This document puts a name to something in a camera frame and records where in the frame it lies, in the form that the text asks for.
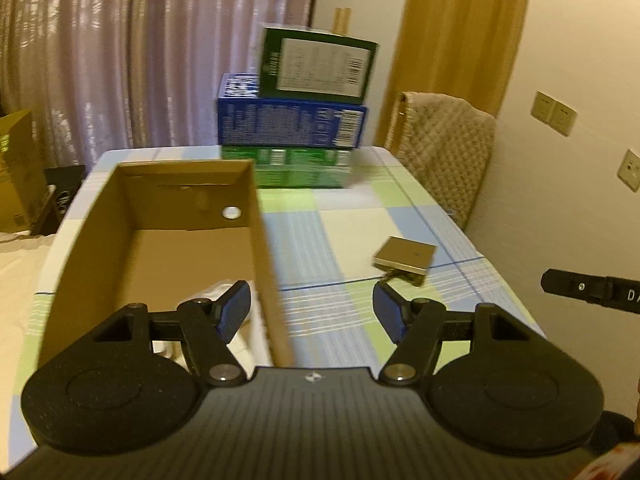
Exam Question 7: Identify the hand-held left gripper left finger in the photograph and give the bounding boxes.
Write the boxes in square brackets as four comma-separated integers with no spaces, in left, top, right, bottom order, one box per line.
[95,280,251,387]

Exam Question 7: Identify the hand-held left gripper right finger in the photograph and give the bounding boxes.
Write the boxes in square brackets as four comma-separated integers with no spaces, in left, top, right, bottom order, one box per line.
[372,281,532,387]

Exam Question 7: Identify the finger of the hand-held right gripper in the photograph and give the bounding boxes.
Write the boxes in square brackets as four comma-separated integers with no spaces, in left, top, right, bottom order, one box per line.
[541,268,609,306]

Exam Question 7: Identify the cardboard box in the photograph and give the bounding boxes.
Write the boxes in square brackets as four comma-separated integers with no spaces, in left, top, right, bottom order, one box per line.
[39,159,297,372]

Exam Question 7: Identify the small tan flat box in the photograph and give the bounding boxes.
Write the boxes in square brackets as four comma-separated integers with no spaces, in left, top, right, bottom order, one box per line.
[371,235,437,279]

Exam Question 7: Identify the checked tablecloth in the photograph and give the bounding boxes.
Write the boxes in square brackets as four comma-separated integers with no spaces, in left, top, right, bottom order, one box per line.
[10,146,549,467]

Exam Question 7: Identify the bright green box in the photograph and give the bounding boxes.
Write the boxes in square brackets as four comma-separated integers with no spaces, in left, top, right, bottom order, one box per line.
[221,145,354,190]

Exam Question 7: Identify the red and white printed cloth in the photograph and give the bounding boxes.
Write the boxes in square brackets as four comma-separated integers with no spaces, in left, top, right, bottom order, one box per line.
[574,440,640,480]

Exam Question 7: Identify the chair with quilted cover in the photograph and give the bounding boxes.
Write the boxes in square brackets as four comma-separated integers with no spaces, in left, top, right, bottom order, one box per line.
[387,91,496,229]

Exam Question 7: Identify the blue box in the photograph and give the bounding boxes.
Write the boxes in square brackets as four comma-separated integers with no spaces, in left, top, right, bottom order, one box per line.
[216,72,369,150]

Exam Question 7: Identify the black box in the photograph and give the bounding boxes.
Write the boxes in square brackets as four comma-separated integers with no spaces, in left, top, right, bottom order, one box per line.
[31,164,87,237]

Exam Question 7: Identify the white bed sheet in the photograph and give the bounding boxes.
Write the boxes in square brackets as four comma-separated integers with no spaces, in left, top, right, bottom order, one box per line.
[0,232,57,411]

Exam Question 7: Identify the brown carton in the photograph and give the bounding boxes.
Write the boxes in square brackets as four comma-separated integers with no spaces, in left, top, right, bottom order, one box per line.
[0,109,52,234]

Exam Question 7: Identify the dark green box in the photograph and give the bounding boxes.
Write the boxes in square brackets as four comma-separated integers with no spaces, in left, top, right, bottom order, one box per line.
[257,25,380,106]

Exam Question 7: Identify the sheer pink curtain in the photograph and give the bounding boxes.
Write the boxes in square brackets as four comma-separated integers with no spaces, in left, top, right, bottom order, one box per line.
[0,0,322,172]

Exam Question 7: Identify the yellow curtain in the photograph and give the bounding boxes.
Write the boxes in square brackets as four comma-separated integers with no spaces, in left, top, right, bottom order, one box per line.
[375,0,537,150]

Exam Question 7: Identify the beige wall socket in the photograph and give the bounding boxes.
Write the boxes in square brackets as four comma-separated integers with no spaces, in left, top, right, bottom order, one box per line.
[617,148,640,191]

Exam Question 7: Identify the beige wall switch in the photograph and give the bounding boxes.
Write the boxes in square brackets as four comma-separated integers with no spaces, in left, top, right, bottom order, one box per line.
[531,91,555,124]
[550,100,577,137]

